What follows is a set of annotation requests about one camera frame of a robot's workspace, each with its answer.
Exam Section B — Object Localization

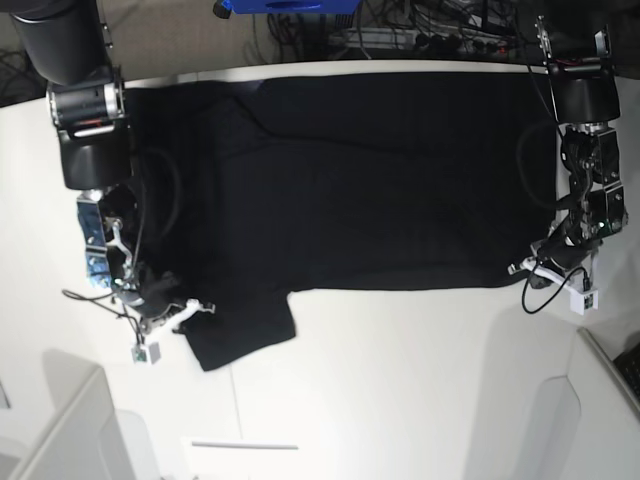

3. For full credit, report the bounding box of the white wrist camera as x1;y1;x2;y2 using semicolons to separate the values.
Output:
131;342;161;365
570;289;599;316

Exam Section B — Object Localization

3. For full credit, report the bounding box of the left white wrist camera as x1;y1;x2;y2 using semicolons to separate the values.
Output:
570;289;599;316

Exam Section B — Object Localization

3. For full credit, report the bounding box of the grey monitor left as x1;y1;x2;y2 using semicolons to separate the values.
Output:
1;349;163;479

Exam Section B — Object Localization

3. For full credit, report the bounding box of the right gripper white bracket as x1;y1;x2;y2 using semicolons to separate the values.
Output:
114;272;216;345

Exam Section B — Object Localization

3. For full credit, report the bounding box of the white table slot plate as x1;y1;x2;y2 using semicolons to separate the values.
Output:
190;439;299;451

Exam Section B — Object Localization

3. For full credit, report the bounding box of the blue box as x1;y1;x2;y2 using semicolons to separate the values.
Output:
213;0;360;19

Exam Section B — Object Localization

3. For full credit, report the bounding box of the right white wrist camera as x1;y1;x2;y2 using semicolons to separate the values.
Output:
131;342;161;365

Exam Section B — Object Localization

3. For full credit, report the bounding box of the black T-shirt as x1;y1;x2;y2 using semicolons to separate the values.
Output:
127;73;557;371

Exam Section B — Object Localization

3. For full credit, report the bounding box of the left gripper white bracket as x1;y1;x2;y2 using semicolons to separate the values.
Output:
508;227;600;300

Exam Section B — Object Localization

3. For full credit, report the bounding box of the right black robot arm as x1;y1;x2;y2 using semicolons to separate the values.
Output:
1;1;215;355

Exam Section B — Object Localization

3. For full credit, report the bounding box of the black keyboard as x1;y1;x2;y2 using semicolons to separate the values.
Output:
614;348;640;398

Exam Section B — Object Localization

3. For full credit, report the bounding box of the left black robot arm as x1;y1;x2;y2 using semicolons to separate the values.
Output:
509;13;628;314

